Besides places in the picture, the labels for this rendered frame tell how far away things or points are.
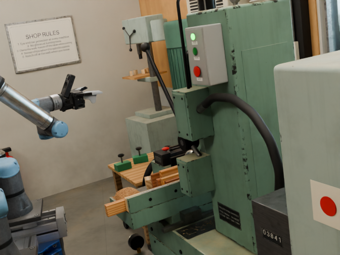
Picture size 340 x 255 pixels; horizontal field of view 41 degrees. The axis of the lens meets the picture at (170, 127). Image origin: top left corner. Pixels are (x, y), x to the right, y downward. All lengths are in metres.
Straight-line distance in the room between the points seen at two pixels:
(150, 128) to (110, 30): 1.34
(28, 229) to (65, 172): 2.73
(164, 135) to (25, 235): 2.13
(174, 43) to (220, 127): 0.37
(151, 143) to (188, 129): 2.53
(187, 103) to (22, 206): 0.97
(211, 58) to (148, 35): 2.62
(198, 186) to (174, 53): 0.46
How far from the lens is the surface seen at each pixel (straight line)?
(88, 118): 4.69
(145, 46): 1.61
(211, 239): 1.52
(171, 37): 1.55
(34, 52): 4.51
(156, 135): 3.87
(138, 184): 2.96
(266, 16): 1.29
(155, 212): 1.59
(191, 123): 1.33
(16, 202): 1.99
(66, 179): 4.74
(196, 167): 1.41
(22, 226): 2.03
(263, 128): 1.12
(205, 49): 1.21
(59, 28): 4.58
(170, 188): 1.59
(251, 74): 1.26
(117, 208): 1.57
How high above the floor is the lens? 1.50
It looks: 13 degrees down
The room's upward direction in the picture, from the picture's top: 9 degrees counter-clockwise
